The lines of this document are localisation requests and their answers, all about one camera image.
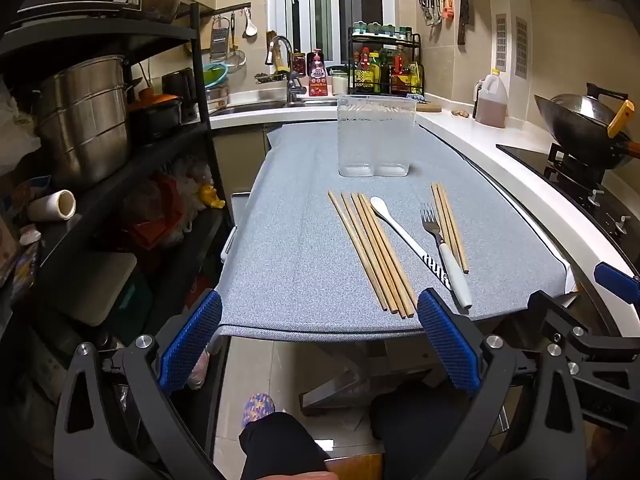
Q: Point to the person's right leg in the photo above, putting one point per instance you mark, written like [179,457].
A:
[420,425]

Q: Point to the window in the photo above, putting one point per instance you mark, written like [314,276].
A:
[320,10]

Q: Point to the clear plastic utensil container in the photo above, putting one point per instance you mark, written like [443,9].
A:
[375,140]

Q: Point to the black kettle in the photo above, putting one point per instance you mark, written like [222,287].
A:
[179,92]

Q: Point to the white plastic frame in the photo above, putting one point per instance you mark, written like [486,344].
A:
[231,240]

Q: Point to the metal mesh strainer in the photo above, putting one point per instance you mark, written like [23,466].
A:
[238,55]

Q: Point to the wooden spatula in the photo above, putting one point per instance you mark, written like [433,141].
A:
[272,47]

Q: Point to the white wall vent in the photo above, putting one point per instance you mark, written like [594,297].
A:
[501,42]
[521,47]

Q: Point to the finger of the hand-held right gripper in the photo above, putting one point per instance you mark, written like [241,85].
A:
[617,282]
[610,360]

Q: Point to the wooden chopstick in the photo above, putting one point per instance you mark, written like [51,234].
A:
[450,227]
[444,220]
[454,227]

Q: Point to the white jar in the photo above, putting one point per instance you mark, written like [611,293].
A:
[340,82]

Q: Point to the red detergent bottle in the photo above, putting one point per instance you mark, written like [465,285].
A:
[317,77]

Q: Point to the plastic oil jug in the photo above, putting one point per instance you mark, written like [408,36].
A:
[491,102]

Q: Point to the black hook rail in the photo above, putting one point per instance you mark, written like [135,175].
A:
[232,10]

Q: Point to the person's left leg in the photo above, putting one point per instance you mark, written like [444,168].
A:
[280,447]

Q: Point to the red jar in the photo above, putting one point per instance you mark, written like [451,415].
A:
[298,66]

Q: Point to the stainless steel sink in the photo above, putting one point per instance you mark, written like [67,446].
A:
[250,106]

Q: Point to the white board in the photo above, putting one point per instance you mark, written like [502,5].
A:
[102,287]

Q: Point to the black pot with orange lid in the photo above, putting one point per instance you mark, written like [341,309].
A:
[155,112]

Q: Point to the red plastic bags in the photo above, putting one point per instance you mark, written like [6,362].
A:
[155,215]

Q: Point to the round wooden cutting board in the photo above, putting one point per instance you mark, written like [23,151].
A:
[429,107]

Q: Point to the row of spice jars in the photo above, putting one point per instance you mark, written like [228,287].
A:
[380,30]

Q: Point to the brown bowl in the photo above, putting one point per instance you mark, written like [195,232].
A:
[161,0]

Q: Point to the metal grater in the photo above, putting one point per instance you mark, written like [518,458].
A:
[219,42]

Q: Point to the row of wooden chopsticks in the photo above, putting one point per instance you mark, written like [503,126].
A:
[372,255]

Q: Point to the white cup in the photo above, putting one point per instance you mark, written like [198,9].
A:
[50,206]

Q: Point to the metal table frame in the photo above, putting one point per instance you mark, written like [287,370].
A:
[345,385]

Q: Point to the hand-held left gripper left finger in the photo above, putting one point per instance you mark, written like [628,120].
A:
[192,340]

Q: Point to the floral slipper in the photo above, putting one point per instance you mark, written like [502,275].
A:
[257,407]

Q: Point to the chrome faucet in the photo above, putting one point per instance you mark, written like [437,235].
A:
[291,80]

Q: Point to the row of sauce bottles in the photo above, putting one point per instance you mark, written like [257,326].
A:
[385,72]

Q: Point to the steel wok lid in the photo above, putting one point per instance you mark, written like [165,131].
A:
[585,110]

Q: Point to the stainless steel stacked pot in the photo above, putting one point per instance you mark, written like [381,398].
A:
[82,120]

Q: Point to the white ladle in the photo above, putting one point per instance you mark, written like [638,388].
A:
[250,27]

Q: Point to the black metal shelf rack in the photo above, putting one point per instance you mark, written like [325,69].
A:
[100,40]

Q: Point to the grey speckled table mat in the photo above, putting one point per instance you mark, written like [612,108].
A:
[300,240]

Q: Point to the steel basin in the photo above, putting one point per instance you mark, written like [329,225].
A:
[217,96]

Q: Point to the set of hanging kitchen tools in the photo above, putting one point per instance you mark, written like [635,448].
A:
[435,5]

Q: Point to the pink slipper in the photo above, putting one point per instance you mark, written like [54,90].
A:
[199,375]

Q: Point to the green colander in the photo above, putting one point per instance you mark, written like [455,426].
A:
[216,74]

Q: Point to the person's leg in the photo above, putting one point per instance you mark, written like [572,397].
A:
[420,425]
[280,447]

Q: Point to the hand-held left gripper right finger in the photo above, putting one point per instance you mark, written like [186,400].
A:
[450,340]

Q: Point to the cleaver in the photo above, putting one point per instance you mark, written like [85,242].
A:
[463,22]

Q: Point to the yellow plastic bag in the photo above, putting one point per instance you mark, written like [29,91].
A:
[212,197]

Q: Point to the ginger pieces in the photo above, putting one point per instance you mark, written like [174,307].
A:
[461,113]

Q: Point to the black spice rack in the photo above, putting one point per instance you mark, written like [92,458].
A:
[419,60]

